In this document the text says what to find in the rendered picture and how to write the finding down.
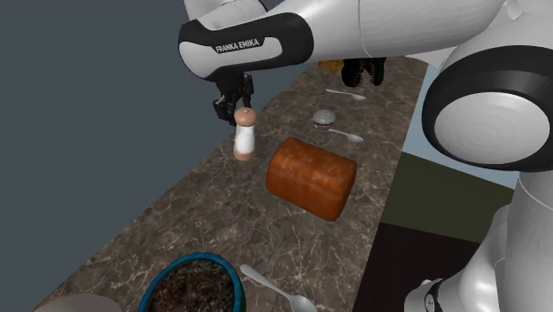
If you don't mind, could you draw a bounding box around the white and tan salt shaker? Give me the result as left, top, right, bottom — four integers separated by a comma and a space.
232, 106, 259, 163

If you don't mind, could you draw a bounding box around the white frosted cupcake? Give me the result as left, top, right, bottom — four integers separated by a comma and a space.
312, 109, 338, 132

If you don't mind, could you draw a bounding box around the orange object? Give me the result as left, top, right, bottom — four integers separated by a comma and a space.
317, 60, 346, 74

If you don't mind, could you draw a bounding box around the brown bread loaf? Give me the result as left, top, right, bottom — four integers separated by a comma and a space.
265, 136, 359, 222

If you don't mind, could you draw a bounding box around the black furry object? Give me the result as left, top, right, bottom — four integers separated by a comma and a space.
340, 57, 387, 88

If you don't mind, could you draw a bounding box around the blue pot with soil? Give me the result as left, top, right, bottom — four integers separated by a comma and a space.
137, 252, 247, 312

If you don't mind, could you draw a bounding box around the large silver spoon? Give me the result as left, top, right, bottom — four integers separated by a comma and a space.
239, 263, 319, 312

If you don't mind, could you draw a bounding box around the dark robot stand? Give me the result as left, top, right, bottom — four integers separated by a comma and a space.
352, 222, 481, 312

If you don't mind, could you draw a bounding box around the grey round object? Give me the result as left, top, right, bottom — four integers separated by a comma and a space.
31, 292, 125, 312

